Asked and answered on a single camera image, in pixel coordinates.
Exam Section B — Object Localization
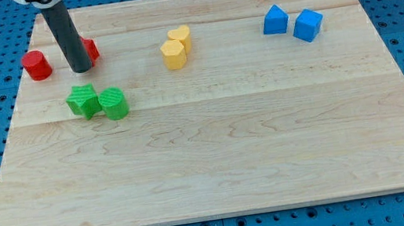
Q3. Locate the yellow hexagon block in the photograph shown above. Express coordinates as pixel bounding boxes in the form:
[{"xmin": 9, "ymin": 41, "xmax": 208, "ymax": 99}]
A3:
[{"xmin": 160, "ymin": 40, "xmax": 187, "ymax": 70}]

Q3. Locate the blue cube block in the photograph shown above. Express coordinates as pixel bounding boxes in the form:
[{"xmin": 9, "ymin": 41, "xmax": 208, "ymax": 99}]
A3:
[{"xmin": 293, "ymin": 9, "xmax": 323, "ymax": 42}]

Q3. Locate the yellow heart block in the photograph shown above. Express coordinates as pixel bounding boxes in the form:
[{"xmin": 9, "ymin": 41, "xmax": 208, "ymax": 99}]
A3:
[{"xmin": 167, "ymin": 24, "xmax": 192, "ymax": 53}]

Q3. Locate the red cylinder block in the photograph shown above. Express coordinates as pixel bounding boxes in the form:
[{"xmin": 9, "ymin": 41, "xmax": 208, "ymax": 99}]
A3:
[{"xmin": 21, "ymin": 50, "xmax": 53, "ymax": 81}]

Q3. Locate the blue triangle block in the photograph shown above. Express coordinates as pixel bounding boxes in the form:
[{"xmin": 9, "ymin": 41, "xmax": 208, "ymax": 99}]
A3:
[{"xmin": 263, "ymin": 5, "xmax": 289, "ymax": 35}]

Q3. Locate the red block behind rod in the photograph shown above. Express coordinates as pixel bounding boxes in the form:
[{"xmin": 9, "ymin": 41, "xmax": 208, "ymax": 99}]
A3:
[{"xmin": 81, "ymin": 37, "xmax": 100, "ymax": 67}]

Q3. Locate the green star block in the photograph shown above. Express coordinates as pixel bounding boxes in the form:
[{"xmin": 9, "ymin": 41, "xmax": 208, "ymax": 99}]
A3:
[{"xmin": 66, "ymin": 83, "xmax": 103, "ymax": 119}]

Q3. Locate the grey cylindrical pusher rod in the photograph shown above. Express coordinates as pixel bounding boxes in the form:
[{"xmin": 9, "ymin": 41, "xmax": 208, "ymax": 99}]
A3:
[{"xmin": 40, "ymin": 2, "xmax": 93, "ymax": 73}]

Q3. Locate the wooden board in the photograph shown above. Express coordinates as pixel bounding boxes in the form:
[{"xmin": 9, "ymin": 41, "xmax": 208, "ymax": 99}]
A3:
[{"xmin": 0, "ymin": 0, "xmax": 404, "ymax": 226}]

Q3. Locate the green cylinder block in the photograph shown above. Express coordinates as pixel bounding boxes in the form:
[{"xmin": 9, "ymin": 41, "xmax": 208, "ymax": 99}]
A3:
[{"xmin": 98, "ymin": 87, "xmax": 129, "ymax": 120}]

